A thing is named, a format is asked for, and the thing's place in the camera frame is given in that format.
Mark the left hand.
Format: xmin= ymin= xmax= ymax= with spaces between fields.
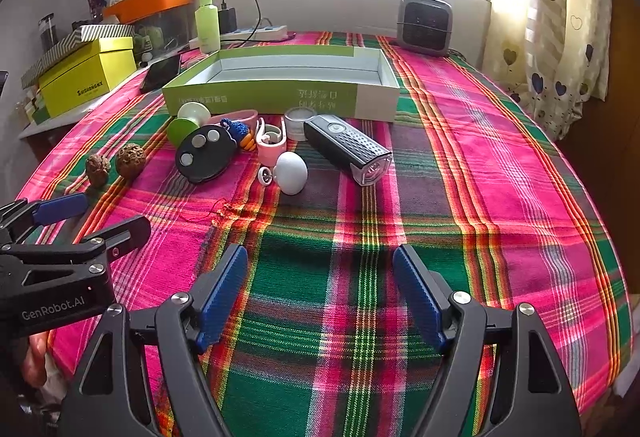
xmin=21 ymin=332 xmax=49 ymax=388

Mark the white round knob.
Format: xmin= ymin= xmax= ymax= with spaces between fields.
xmin=257 ymin=152 xmax=308 ymax=195

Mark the striped green white box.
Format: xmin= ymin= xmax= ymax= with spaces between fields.
xmin=21 ymin=24 xmax=134 ymax=89

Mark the pink clip with white insert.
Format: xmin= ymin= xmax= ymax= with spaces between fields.
xmin=255 ymin=117 xmax=286 ymax=167

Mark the yellow shoe box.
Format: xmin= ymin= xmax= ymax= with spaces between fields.
xmin=38 ymin=37 xmax=137 ymax=117

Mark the white power strip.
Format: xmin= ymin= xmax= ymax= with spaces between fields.
xmin=220 ymin=25 xmax=288 ymax=42

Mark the green white cardboard tray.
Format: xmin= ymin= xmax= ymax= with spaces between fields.
xmin=163 ymin=45 xmax=399 ymax=123

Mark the pink green plaid cloth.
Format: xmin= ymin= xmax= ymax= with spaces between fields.
xmin=21 ymin=32 xmax=634 ymax=436

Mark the green white spool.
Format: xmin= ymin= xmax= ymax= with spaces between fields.
xmin=167 ymin=102 xmax=212 ymax=148

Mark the black smartphone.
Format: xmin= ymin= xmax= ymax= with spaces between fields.
xmin=140 ymin=54 xmax=181 ymax=93

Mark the grey small heater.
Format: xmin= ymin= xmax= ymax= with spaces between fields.
xmin=396 ymin=0 xmax=454 ymax=56

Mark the black charger plug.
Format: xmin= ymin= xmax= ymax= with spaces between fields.
xmin=218 ymin=6 xmax=238 ymax=35

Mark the brown walnut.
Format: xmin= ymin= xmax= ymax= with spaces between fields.
xmin=115 ymin=143 xmax=146 ymax=180
xmin=85 ymin=154 xmax=111 ymax=189

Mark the heart pattern curtain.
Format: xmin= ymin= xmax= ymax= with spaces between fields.
xmin=482 ymin=0 xmax=612 ymax=140

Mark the pink ring clip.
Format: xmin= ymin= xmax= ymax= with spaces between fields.
xmin=208 ymin=108 xmax=258 ymax=130

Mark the orange box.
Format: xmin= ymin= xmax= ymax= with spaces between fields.
xmin=102 ymin=0 xmax=192 ymax=24

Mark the black oval key fob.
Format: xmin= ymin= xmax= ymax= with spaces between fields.
xmin=175 ymin=125 xmax=238 ymax=184

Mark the blue orange knot charm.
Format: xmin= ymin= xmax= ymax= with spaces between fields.
xmin=220 ymin=117 xmax=256 ymax=151

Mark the small clear round container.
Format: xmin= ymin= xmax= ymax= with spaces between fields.
xmin=284 ymin=106 xmax=316 ymax=142

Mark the black charger cable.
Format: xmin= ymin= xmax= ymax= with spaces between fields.
xmin=220 ymin=0 xmax=274 ymax=42

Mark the black bike light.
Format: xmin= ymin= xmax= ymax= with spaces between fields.
xmin=303 ymin=114 xmax=393 ymax=186

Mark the green lotion bottle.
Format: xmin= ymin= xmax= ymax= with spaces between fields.
xmin=194 ymin=0 xmax=220 ymax=54

